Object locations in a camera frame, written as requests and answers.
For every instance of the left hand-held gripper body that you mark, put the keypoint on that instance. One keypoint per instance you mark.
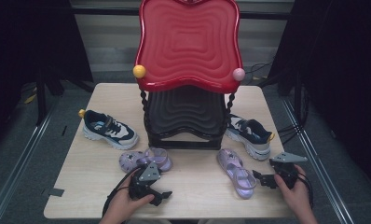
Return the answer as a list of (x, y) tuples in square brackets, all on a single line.
[(149, 172)]

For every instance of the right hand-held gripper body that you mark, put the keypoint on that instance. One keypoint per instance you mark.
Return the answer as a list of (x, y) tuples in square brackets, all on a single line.
[(286, 168)]

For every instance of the purple jelly sandal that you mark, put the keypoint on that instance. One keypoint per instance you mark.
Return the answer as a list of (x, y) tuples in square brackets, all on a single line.
[(236, 172), (134, 160)]

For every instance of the navy and white sneaker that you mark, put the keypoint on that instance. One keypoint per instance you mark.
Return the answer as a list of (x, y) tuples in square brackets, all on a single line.
[(252, 137), (109, 129)]

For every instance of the red and black shoe rack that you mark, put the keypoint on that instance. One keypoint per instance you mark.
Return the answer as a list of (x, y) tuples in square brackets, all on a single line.
[(189, 46)]

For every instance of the person's right hand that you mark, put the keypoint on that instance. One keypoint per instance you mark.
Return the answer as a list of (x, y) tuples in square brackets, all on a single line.
[(297, 199)]

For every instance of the person's left hand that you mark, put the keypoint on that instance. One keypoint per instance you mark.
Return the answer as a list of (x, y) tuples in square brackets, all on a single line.
[(123, 202)]

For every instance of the black tape piece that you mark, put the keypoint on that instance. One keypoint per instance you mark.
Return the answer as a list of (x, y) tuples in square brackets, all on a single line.
[(56, 192)]

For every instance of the dark metal stand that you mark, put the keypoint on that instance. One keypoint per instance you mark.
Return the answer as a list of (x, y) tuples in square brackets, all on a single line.
[(41, 99)]

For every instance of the yellow floor tape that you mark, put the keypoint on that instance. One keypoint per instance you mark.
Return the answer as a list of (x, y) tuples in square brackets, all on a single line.
[(30, 99)]

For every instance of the metal floor rail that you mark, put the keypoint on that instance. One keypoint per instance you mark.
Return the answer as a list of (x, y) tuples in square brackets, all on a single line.
[(317, 161), (22, 161)]

